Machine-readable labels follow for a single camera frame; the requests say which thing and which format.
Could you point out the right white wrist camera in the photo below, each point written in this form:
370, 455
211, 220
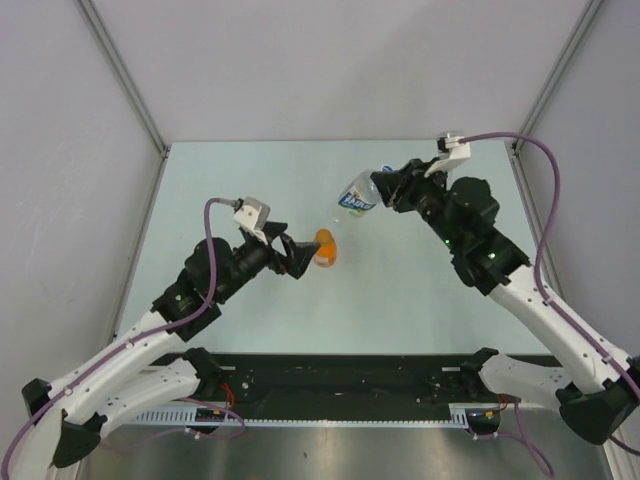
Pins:
452, 153

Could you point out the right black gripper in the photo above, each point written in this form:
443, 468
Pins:
405, 182

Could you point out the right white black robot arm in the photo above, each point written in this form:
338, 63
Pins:
593, 388

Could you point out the slotted cable duct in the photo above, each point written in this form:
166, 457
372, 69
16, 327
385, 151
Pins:
416, 416

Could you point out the left aluminium frame post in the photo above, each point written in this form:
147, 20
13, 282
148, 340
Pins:
114, 60

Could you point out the blue labeled water bottle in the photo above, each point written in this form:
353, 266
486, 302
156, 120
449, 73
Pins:
358, 198

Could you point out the aluminium frame post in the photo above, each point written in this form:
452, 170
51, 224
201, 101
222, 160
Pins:
573, 46
114, 60

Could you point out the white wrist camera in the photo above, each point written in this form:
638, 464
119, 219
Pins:
251, 216
452, 153

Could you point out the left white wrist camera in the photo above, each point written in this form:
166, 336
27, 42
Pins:
251, 216

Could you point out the right aluminium frame post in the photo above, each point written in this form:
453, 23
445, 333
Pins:
573, 46

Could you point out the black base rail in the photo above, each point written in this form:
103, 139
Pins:
254, 377

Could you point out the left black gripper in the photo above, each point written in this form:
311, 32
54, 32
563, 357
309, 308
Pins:
301, 252

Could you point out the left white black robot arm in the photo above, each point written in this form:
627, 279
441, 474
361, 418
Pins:
69, 417

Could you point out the small orange juice bottle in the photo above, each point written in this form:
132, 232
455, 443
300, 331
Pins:
326, 255

